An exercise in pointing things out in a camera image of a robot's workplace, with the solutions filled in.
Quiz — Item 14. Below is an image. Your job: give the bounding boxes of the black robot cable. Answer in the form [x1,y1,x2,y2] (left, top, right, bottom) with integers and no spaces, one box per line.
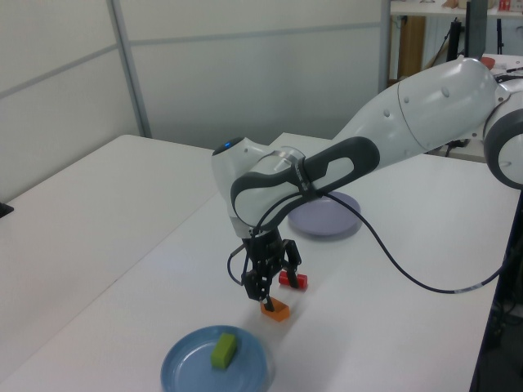
[255,191,510,295]

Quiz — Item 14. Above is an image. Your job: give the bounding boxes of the black table side frame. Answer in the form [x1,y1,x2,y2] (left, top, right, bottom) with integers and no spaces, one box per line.
[469,191,523,392]

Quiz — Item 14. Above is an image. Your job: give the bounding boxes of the blue plate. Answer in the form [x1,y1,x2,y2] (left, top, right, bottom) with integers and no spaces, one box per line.
[159,324,269,392]

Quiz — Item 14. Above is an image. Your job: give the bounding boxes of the purple plate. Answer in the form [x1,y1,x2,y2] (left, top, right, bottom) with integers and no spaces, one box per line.
[286,191,363,238]

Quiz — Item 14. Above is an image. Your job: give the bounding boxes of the brown wooden panel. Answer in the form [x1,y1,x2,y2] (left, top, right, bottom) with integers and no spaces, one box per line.
[398,16,427,81]

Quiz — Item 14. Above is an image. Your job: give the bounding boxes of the green rectangular block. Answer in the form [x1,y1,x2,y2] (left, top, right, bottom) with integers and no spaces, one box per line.
[210,332,239,371]

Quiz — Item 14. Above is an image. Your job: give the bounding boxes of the red cylinder block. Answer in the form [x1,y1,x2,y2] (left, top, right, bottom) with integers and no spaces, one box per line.
[278,272,309,291]

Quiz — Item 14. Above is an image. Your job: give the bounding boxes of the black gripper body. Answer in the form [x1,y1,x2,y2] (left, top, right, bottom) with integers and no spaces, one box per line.
[243,229,287,274]

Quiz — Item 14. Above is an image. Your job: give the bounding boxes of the orange rectangular block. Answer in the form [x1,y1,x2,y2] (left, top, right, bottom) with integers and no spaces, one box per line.
[260,297,291,323]

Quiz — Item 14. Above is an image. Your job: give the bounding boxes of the grey partition post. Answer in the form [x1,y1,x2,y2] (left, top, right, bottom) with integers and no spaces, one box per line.
[108,0,153,139]
[378,0,392,93]

